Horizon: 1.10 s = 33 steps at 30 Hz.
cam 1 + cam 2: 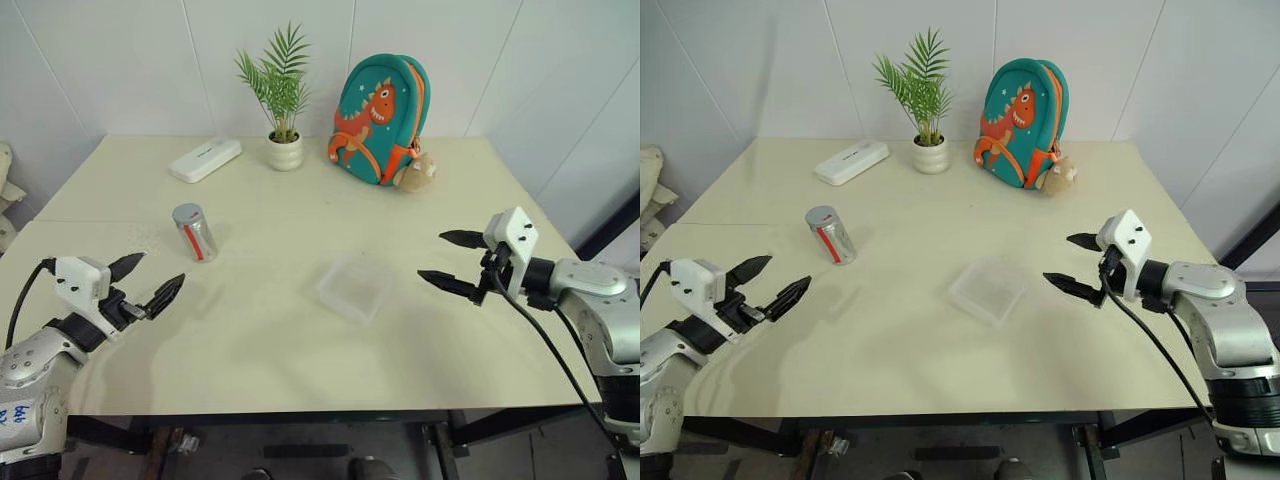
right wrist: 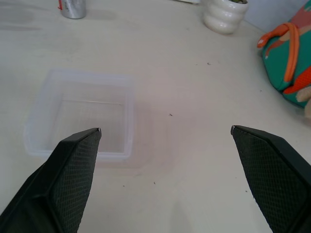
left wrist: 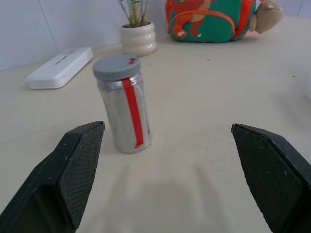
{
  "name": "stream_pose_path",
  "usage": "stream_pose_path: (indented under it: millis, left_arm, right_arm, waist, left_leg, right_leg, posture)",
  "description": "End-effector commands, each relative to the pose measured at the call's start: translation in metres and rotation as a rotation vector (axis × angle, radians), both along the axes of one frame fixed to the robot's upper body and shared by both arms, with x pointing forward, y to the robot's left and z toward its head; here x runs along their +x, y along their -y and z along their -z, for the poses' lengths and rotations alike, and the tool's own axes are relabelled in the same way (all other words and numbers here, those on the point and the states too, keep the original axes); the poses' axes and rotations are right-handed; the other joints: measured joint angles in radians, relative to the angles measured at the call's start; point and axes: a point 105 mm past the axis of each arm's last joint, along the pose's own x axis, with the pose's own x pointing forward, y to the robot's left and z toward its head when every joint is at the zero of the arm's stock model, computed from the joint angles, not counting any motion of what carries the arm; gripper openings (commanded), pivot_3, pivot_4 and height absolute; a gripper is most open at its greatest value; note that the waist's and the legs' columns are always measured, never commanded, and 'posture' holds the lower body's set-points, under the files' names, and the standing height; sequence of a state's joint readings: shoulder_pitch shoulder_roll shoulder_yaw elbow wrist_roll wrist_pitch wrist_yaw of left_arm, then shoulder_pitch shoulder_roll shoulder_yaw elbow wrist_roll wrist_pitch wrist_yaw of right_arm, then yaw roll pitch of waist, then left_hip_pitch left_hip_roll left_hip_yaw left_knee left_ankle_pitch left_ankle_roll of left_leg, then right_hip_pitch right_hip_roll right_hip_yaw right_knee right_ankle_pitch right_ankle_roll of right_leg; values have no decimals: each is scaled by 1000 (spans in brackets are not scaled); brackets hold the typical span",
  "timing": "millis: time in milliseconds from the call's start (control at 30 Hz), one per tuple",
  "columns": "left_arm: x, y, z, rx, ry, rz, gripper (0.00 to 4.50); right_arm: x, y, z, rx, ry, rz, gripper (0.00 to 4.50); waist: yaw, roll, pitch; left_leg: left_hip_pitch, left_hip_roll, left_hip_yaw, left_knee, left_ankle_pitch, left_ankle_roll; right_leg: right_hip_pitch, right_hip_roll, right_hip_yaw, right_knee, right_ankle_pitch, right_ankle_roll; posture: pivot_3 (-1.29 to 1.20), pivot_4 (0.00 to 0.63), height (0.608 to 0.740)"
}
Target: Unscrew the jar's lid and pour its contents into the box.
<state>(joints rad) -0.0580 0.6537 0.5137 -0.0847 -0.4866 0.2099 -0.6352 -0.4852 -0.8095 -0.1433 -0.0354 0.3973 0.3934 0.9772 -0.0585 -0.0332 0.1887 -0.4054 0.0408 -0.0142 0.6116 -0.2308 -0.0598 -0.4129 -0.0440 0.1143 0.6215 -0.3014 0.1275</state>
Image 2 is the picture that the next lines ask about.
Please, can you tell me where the clear plastic square container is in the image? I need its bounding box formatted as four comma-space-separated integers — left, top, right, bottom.
23, 68, 136, 163

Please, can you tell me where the green and orange bag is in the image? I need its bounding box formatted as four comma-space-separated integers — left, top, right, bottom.
257, 4, 311, 109

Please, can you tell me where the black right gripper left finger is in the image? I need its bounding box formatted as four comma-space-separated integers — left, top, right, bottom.
0, 127, 102, 233

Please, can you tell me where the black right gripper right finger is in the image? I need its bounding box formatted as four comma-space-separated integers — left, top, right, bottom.
230, 125, 311, 233

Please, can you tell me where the white ribbed ceramic plant pot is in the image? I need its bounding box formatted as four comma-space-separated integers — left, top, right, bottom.
203, 0, 250, 34

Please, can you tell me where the silver metal can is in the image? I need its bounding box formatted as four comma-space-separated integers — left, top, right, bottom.
57, 0, 87, 20

